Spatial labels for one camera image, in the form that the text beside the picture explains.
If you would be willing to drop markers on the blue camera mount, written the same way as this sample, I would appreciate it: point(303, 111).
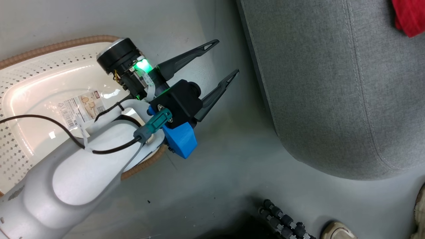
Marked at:
point(181, 139)

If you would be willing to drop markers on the black left gripper body green band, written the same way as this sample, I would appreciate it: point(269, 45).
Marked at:
point(121, 58)

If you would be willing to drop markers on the beige shoe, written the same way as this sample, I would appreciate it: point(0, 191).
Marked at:
point(338, 231)
point(420, 212)

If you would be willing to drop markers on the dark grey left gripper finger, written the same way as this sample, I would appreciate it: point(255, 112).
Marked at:
point(214, 96)
point(186, 56)

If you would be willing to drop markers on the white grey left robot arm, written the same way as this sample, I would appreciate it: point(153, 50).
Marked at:
point(83, 179)

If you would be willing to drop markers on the black segmented robot base part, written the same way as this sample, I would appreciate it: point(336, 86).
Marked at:
point(282, 220)

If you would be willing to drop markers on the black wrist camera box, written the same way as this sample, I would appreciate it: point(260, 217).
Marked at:
point(179, 101)

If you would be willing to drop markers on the paper label sticker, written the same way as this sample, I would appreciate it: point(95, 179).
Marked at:
point(83, 108)

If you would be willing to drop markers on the grey fabric sofa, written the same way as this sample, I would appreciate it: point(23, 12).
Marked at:
point(332, 83)

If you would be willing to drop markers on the red and white fleece garment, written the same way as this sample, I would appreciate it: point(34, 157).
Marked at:
point(411, 16)

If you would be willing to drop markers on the white perforated laundry basket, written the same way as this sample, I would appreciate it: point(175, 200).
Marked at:
point(40, 79)

